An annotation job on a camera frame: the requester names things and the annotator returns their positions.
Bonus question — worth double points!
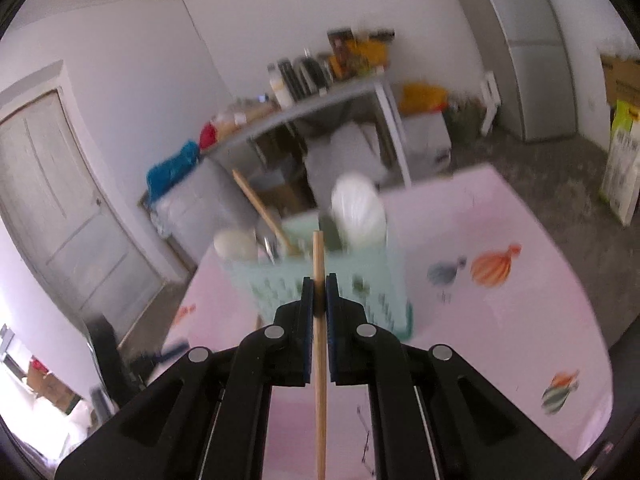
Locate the large clear-wrapped grey bundle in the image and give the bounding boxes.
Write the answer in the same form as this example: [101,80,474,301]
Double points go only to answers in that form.
[150,160,261,271]

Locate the cardboard box with red print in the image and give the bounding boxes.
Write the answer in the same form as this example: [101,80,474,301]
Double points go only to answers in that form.
[25,355,83,413]

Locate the white bottle yellow label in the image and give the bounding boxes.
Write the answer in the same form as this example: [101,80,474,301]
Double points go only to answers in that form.
[267,62,293,110]

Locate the white woven sack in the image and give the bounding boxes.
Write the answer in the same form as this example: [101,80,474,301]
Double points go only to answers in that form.
[302,122,396,191]

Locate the pink balloon-print tablecloth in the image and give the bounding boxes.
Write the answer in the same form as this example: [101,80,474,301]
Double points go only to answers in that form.
[160,162,615,480]

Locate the wooden chopstick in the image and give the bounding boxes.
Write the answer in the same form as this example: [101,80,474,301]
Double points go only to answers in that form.
[231,169,298,257]
[311,231,328,480]

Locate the mint green utensil holder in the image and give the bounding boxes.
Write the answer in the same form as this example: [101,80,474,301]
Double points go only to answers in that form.
[220,210,416,338]

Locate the clear-wrapped yellow food packets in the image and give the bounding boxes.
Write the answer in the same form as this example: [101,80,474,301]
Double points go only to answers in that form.
[212,97,278,138]

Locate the orange drink bottle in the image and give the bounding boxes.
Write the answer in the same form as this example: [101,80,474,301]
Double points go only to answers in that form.
[327,27,356,81]

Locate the black thermos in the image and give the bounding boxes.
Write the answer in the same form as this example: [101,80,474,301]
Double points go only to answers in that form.
[277,58,306,101]

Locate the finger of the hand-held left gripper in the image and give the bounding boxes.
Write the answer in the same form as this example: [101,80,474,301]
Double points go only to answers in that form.
[147,342,191,367]

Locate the green and yellow sack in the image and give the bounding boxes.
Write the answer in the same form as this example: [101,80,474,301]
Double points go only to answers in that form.
[600,100,640,226]

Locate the yellow snack bag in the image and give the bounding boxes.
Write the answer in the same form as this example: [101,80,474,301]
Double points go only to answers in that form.
[350,30,396,76]

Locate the silver refrigerator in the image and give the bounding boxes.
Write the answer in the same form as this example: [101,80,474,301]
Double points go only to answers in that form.
[440,0,581,143]

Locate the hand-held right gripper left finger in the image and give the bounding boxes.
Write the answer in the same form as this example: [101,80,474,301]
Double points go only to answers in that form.
[54,276,317,480]

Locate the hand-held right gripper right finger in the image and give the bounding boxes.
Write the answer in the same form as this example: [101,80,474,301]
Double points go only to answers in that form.
[325,272,583,480]

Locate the yellow plastic bag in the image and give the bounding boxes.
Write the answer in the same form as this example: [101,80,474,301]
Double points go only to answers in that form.
[400,82,448,116]

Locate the metal spoon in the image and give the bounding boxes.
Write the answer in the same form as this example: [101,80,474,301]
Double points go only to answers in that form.
[256,225,283,267]

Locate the grey wooden door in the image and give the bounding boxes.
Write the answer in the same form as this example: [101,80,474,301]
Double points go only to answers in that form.
[0,60,166,321]

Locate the black steel electric kettle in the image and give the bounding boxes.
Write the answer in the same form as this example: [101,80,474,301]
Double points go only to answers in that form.
[295,55,333,93]

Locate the white foam box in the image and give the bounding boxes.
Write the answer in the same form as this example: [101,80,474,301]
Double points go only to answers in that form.
[402,110,453,171]

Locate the printed cardboard box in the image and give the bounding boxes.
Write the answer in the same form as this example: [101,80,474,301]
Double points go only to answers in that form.
[600,52,640,108]

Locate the red plastic bag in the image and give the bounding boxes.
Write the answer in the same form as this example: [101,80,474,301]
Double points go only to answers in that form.
[199,122,221,151]

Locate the blue plastic bag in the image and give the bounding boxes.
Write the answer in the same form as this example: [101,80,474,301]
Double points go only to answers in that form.
[146,140,201,201]

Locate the white-legged wooden desk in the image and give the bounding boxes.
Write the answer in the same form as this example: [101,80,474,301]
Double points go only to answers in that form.
[200,67,413,188]

